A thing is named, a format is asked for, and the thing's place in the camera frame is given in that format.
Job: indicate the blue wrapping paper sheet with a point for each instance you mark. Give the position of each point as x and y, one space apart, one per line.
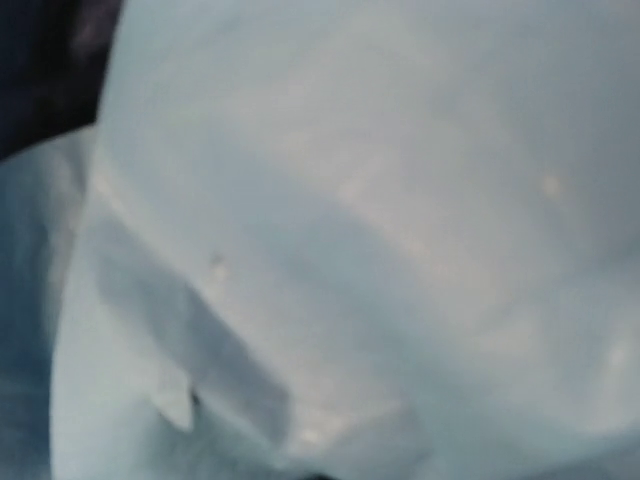
319 239

